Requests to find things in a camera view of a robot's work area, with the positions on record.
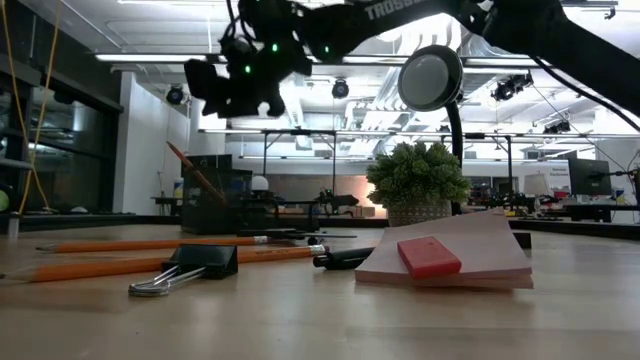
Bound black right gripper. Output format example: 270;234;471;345
183;0;314;120

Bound large black binder clip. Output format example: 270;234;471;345
128;244;240;300

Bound red eraser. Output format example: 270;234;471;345
397;235;463;281

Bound pink sticky note pad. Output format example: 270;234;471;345
353;209;534;292

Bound black mesh desk organizer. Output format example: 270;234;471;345
180;153;321;235

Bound black desk lamp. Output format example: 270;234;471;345
397;44;465;217

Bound green artificial potted plant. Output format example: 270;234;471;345
366;141;472;227

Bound black computer monitor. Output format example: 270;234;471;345
568;157;613;197

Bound black background desk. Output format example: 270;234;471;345
562;202;640;224

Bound black aluminium table frame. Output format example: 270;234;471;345
0;213;640;242

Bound yellow cable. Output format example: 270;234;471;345
0;0;62;215

